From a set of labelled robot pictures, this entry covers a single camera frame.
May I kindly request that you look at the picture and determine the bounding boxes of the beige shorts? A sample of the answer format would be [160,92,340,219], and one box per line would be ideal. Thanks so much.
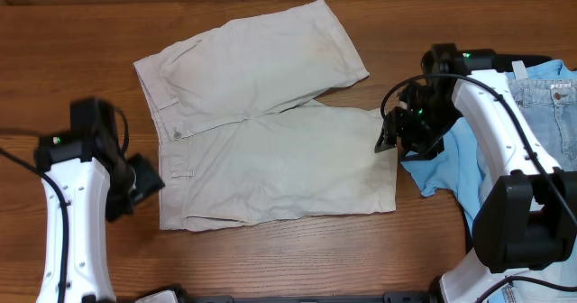
[134,0,398,232]

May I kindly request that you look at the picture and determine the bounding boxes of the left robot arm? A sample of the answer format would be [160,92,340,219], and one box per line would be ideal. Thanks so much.
[34,97,165,302]

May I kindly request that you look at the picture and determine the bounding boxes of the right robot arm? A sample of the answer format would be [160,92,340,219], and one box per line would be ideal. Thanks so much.
[375,43,576,302]

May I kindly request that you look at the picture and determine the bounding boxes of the light blue shirt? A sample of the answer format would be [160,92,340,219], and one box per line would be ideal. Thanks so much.
[402,60,576,227]

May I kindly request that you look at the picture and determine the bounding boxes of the black garment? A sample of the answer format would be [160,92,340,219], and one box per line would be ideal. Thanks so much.
[491,54,552,72]

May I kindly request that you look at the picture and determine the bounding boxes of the light blue denim jeans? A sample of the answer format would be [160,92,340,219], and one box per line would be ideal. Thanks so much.
[489,78,576,302]

